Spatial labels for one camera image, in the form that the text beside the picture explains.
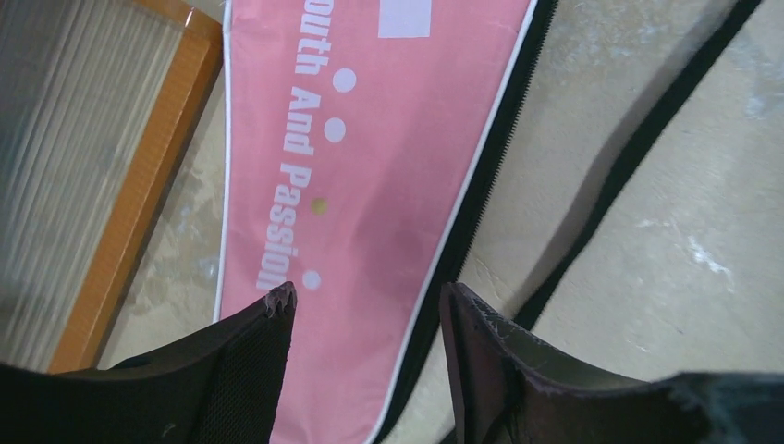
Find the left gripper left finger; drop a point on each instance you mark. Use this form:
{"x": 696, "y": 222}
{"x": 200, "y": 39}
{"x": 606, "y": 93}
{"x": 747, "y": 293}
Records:
{"x": 220, "y": 384}

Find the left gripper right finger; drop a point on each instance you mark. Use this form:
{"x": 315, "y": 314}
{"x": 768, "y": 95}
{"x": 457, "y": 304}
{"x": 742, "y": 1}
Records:
{"x": 509, "y": 386}

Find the pink sport racket bag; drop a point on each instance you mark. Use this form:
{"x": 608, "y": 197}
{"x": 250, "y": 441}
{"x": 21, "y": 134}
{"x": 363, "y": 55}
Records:
{"x": 363, "y": 138}

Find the wooden three-tier shelf rack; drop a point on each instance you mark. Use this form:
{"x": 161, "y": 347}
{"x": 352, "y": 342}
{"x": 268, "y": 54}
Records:
{"x": 99, "y": 101}

